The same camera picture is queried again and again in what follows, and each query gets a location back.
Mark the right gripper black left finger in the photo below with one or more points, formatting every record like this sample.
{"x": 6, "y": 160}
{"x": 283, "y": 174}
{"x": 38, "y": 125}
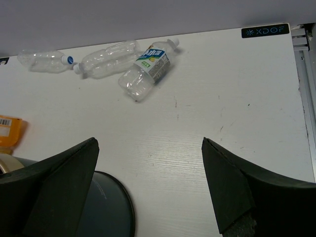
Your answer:
{"x": 46, "y": 199}

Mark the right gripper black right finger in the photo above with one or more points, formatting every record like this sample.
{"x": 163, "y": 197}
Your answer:
{"x": 251, "y": 201}

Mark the orange juice bottle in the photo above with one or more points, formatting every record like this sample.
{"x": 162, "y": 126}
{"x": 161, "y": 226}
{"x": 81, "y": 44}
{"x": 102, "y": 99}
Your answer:
{"x": 12, "y": 130}

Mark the clear bottle white blue cap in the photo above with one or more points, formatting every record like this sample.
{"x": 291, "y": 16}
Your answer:
{"x": 53, "y": 62}

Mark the clear crushed bottle white cap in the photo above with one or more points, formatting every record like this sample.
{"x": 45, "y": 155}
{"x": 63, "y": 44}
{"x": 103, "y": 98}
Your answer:
{"x": 109, "y": 61}

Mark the bottle white green blue label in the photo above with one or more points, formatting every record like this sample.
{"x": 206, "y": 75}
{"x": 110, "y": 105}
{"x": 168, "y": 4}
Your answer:
{"x": 148, "y": 69}

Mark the black round bin gold rim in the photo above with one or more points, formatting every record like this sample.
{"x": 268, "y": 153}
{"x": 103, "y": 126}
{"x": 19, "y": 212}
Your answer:
{"x": 107, "y": 212}

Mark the right XDOF logo sticker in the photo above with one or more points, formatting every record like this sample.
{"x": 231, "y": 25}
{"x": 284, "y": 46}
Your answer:
{"x": 263, "y": 31}

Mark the aluminium rail table edge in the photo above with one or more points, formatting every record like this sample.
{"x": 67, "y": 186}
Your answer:
{"x": 304, "y": 45}

